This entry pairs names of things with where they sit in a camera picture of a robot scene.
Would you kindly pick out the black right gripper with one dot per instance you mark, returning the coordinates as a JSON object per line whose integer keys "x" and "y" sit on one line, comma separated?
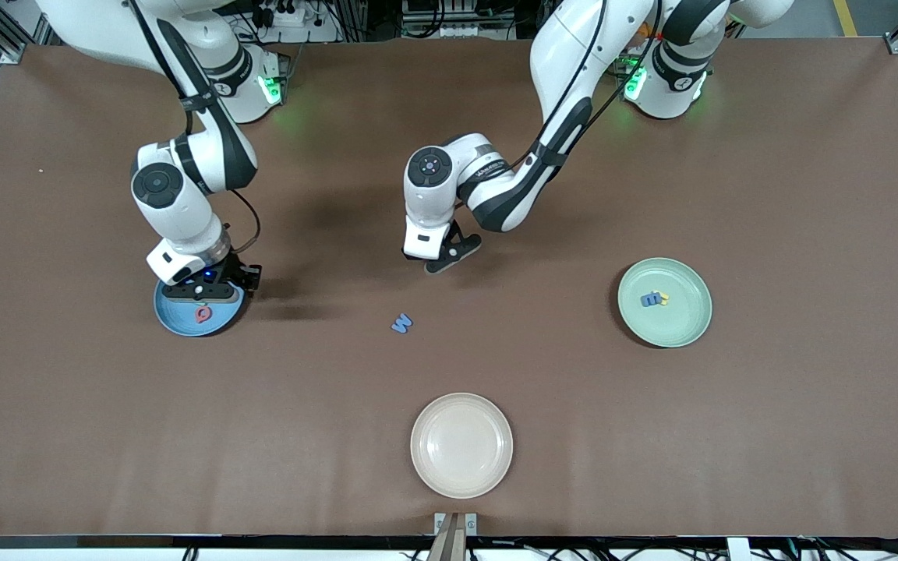
{"x": 234, "y": 270}

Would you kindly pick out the red foam letter Q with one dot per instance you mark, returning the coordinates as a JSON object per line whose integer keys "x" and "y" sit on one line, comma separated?
{"x": 199, "y": 315}

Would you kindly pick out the blue foam letter W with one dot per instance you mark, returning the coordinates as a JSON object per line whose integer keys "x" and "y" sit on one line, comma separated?
{"x": 402, "y": 323}

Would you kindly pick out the blue foam letter m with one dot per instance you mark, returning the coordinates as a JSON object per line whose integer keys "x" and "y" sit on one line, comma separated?
{"x": 649, "y": 299}

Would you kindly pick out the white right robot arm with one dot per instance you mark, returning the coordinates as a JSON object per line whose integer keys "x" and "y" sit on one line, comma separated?
{"x": 184, "y": 210}

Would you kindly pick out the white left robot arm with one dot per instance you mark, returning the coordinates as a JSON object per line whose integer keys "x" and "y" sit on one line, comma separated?
{"x": 574, "y": 47}

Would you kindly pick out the blue plate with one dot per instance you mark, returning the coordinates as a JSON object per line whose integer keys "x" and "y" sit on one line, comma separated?
{"x": 176, "y": 319}

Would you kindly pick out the cream plate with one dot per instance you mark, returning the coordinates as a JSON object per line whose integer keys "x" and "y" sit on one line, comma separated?
{"x": 461, "y": 445}

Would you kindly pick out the green plate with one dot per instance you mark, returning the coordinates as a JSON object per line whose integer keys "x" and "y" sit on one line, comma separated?
{"x": 675, "y": 327}

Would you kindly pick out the white power strip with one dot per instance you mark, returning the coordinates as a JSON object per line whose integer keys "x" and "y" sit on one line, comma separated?
{"x": 285, "y": 14}

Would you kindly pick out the small white block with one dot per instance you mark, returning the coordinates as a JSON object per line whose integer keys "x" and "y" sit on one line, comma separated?
{"x": 738, "y": 549}

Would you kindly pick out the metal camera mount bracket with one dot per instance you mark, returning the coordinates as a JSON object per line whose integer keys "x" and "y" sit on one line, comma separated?
{"x": 455, "y": 530}

